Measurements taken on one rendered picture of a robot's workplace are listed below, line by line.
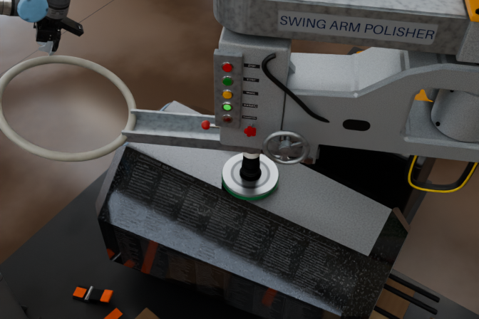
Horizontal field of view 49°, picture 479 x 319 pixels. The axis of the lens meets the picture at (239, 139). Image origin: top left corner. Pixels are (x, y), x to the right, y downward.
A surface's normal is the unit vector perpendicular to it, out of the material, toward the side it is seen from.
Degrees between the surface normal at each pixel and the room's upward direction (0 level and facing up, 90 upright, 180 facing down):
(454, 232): 0
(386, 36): 90
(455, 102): 90
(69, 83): 0
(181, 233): 45
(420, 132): 0
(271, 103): 90
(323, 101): 90
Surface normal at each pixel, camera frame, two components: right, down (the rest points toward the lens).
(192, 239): -0.33, -0.04
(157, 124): -0.02, -0.70
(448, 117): -0.84, 0.38
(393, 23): -0.14, 0.72
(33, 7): 0.55, 0.60
